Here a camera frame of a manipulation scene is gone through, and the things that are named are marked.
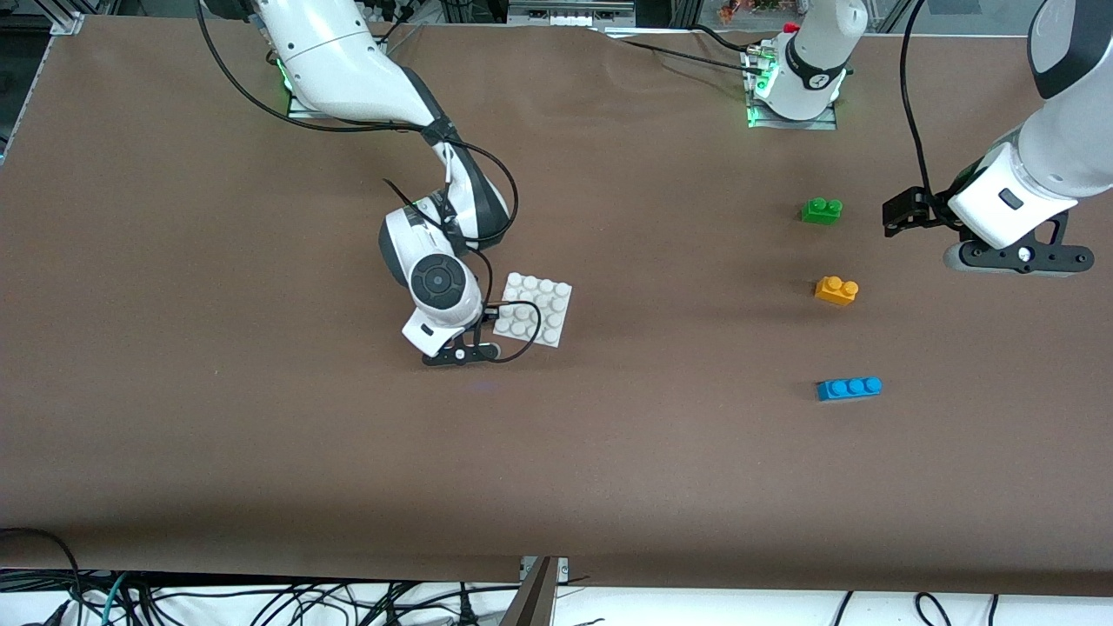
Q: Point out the dark support beam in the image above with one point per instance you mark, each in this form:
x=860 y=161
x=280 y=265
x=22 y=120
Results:
x=530 y=604

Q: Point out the silver table edge bracket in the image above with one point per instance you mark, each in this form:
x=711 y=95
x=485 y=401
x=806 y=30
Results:
x=561 y=569

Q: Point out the yellow two-stud block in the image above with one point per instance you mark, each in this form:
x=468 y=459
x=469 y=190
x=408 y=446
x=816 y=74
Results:
x=835 y=293

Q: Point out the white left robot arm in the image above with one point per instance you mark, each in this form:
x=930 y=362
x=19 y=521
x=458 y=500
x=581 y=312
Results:
x=813 y=61

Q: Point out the aluminium frame rail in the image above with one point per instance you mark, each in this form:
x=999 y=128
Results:
x=565 y=13

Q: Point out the brown table cover sheet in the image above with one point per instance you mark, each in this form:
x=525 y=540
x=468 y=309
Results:
x=556 y=452

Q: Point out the white studded base plate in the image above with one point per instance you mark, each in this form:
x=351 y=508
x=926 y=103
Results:
x=543 y=304

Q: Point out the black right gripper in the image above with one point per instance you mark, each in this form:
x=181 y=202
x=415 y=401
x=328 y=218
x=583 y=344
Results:
x=493 y=316

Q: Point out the orange background object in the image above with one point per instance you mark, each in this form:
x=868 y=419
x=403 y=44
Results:
x=739 y=10

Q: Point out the aluminium frame profile end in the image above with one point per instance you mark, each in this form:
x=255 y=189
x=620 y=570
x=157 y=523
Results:
x=68 y=22

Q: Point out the blue three-stud block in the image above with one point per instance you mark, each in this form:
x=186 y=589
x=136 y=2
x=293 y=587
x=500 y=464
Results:
x=848 y=389

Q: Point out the green two-stud block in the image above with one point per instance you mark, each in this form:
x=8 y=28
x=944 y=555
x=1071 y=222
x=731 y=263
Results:
x=821 y=213

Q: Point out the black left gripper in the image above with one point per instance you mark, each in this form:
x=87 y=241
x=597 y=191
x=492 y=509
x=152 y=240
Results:
x=909 y=211

